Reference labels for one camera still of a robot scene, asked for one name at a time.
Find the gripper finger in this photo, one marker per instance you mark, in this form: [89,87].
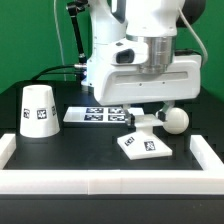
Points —
[163,112]
[129,117]

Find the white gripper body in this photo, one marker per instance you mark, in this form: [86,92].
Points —
[120,85]

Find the white lamp bulb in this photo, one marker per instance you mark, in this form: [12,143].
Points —
[176,122]

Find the white lamp base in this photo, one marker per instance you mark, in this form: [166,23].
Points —
[143,143]

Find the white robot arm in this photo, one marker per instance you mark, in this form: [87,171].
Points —
[154,22]

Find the white lamp shade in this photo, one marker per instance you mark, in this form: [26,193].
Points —
[38,112]

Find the white marker plate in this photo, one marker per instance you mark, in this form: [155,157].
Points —
[100,114]

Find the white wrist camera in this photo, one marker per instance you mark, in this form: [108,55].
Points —
[126,52]

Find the white U-shaped wall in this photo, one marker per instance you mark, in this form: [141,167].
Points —
[209,179]

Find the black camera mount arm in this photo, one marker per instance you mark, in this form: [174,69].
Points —
[74,8]

